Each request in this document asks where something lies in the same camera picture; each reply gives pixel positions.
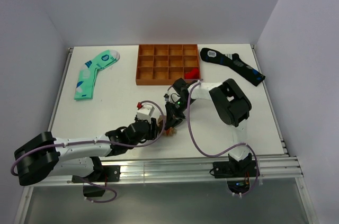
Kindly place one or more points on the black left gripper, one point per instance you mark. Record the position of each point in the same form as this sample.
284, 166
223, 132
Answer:
152, 131

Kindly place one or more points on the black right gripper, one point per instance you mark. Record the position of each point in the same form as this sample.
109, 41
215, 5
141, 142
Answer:
174, 118

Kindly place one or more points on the brown argyle sock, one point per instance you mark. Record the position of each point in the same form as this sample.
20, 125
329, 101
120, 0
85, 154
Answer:
167, 132

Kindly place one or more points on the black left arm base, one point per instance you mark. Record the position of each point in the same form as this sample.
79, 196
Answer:
95, 185

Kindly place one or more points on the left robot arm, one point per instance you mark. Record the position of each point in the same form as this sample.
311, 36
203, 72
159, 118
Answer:
46, 155

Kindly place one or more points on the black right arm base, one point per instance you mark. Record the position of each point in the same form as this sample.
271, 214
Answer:
237, 174

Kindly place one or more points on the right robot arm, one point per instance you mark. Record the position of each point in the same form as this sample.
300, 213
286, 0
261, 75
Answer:
232, 106

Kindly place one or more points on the red rolled sock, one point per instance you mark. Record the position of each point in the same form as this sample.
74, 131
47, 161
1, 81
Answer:
192, 74

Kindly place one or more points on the orange compartment tray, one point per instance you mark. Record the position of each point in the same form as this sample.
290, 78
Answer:
163, 64

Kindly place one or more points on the mint green sock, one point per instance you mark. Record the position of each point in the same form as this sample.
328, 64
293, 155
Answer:
88, 73

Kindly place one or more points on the black blue sock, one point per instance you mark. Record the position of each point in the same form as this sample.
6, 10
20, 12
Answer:
233, 61

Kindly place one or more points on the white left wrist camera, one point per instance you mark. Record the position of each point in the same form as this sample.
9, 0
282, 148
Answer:
144, 112

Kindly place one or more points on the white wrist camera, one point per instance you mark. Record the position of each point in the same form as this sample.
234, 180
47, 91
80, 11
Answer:
144, 112
167, 98

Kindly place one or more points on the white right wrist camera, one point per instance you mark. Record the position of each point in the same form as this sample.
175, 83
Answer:
167, 98

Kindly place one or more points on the aluminium frame rail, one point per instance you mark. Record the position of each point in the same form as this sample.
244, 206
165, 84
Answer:
196, 170

